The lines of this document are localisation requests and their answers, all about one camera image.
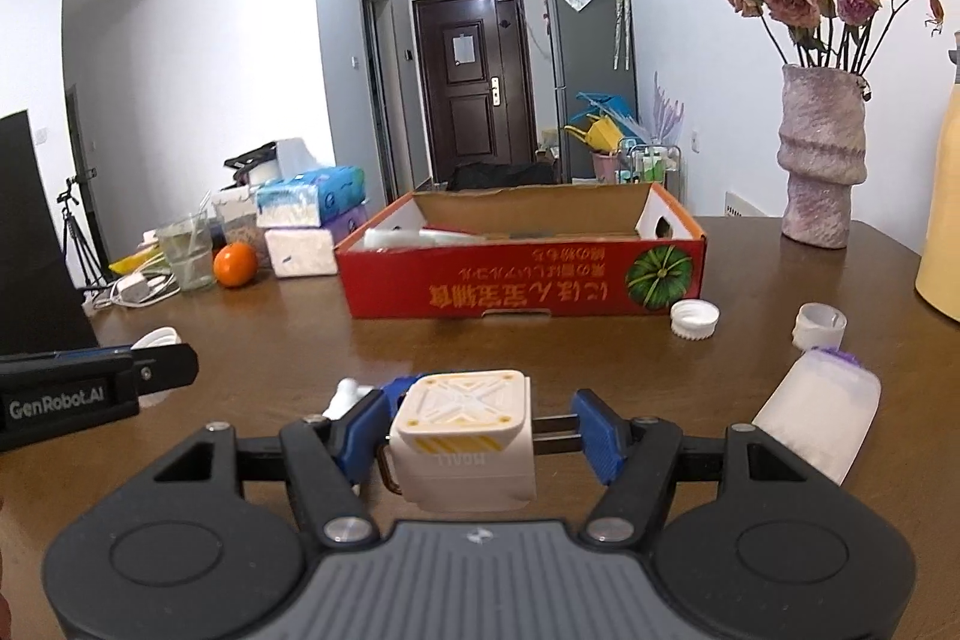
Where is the blue tissue pack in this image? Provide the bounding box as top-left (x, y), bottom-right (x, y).
top-left (255, 139), bottom-right (367, 229)

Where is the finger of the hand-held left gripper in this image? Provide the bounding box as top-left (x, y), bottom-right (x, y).
top-left (0, 346), bottom-right (134, 362)
top-left (112, 344), bottom-right (200, 398)

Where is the glass cup with straw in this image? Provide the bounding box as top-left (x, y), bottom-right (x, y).
top-left (156, 212), bottom-right (218, 293)

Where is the small white ribbed cap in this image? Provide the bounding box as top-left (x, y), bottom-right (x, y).
top-left (670, 300), bottom-right (722, 342)

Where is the white board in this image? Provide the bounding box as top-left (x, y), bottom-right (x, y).
top-left (723, 190), bottom-right (767, 218)

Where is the white folded umbrella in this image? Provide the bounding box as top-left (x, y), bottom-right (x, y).
top-left (610, 0), bottom-right (632, 72)

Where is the purple feather decoration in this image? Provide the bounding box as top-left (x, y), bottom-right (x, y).
top-left (649, 74), bottom-right (688, 151)

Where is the yellow thermos jug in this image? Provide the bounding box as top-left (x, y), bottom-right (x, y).
top-left (913, 31), bottom-right (960, 326)

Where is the dark brown door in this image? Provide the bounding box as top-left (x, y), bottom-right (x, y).
top-left (412, 0), bottom-right (538, 191)

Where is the large white ribbed cap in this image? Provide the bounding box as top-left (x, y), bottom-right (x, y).
top-left (131, 326), bottom-right (185, 408)

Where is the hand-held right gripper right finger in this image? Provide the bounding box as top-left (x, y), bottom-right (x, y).
top-left (574, 389), bottom-right (824, 547)

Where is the red cardboard box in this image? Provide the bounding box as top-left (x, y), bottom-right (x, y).
top-left (334, 184), bottom-right (707, 319)

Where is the translucent plastic bottle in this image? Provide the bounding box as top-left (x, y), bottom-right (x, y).
top-left (750, 347), bottom-right (883, 487)

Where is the small white bottle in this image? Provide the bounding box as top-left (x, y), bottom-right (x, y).
top-left (324, 377), bottom-right (385, 425)

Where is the black device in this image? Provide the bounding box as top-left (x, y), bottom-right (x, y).
top-left (223, 143), bottom-right (280, 173)

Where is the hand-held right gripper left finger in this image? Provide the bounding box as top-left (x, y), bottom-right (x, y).
top-left (146, 389), bottom-right (395, 549)

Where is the white charger cube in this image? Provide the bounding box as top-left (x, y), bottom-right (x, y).
top-left (379, 370), bottom-right (539, 512)

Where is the metal storage rack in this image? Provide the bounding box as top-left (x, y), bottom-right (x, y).
top-left (622, 141), bottom-right (681, 188)

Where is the black paper bag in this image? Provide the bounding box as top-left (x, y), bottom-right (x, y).
top-left (0, 111), bottom-right (100, 357)

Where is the textured pink vase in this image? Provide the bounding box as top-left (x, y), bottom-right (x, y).
top-left (776, 64), bottom-right (871, 250)

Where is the orange fruit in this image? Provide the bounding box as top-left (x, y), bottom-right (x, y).
top-left (214, 242), bottom-right (260, 289)

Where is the grey refrigerator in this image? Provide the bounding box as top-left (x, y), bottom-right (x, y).
top-left (544, 0), bottom-right (638, 185)

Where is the white power adapter with cables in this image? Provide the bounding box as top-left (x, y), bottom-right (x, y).
top-left (81, 269), bottom-right (182, 313)

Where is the white jar cap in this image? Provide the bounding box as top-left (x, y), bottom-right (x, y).
top-left (791, 302), bottom-right (848, 352)

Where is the purple tissue pack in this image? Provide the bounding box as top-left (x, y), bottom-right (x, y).
top-left (265, 205), bottom-right (371, 279)

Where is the black camera tripod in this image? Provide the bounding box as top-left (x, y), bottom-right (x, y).
top-left (58, 167), bottom-right (107, 290)

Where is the yellow watering can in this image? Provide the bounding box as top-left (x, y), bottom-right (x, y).
top-left (566, 115), bottom-right (625, 158)

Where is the clear food container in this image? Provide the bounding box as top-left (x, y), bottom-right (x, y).
top-left (212, 186), bottom-right (260, 253)

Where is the yellow packet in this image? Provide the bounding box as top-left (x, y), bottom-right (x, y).
top-left (110, 248), bottom-right (164, 278)

